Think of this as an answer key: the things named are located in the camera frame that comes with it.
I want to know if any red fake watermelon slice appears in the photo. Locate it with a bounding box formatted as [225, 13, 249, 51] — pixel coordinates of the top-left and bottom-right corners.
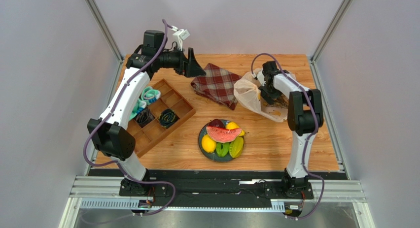
[206, 126, 242, 143]

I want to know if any yellow fake fruit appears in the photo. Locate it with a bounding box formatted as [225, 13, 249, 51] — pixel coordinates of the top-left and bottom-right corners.
[201, 134, 217, 153]

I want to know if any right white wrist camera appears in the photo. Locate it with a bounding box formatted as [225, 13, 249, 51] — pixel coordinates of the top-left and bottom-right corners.
[251, 69, 266, 86]

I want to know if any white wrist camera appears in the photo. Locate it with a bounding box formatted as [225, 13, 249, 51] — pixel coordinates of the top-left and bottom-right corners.
[251, 69, 266, 86]
[171, 26, 190, 51]

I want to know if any dark red fake fruit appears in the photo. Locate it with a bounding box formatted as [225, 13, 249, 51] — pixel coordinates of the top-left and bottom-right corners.
[208, 119, 225, 129]

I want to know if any yellow fake banana piece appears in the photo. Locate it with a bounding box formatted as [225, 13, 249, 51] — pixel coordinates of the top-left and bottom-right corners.
[229, 137, 245, 158]

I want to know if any aluminium frame rail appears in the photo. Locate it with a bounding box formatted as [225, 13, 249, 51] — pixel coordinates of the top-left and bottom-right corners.
[70, 176, 367, 212]

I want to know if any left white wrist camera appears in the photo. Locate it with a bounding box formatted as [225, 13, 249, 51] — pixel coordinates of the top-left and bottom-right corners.
[171, 26, 190, 51]

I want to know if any wooden compartment tray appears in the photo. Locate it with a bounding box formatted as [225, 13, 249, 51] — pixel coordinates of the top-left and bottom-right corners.
[127, 79, 196, 158]

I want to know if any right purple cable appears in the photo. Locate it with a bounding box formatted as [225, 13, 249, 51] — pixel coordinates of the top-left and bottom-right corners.
[251, 53, 325, 220]

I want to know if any blue ceramic plate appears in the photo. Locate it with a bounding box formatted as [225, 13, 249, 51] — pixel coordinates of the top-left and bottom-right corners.
[198, 120, 245, 163]

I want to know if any yellow fake pear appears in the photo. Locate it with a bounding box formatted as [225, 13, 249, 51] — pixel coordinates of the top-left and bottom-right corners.
[225, 122, 245, 136]

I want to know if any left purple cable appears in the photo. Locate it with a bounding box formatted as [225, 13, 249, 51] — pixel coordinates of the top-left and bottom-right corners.
[82, 19, 176, 217]

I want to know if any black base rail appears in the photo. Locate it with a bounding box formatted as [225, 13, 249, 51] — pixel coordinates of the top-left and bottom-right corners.
[88, 169, 345, 209]

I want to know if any purple cable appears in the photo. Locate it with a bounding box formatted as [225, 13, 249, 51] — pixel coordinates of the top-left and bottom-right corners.
[251, 53, 325, 220]
[82, 19, 176, 217]

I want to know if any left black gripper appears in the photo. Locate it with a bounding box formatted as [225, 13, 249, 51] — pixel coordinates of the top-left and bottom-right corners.
[156, 45, 206, 78]

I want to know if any translucent plastic bag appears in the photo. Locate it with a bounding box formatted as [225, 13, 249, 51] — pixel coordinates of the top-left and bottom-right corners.
[234, 72, 288, 123]

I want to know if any green fake fruit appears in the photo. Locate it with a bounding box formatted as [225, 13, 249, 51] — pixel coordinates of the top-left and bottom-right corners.
[215, 142, 230, 158]

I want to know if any red plaid cloth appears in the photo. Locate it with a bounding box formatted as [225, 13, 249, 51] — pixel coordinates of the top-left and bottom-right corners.
[191, 63, 242, 110]

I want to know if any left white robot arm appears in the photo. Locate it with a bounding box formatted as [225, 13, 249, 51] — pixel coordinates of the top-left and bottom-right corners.
[85, 27, 205, 188]

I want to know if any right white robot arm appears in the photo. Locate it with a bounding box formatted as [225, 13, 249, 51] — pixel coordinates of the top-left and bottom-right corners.
[257, 61, 324, 194]

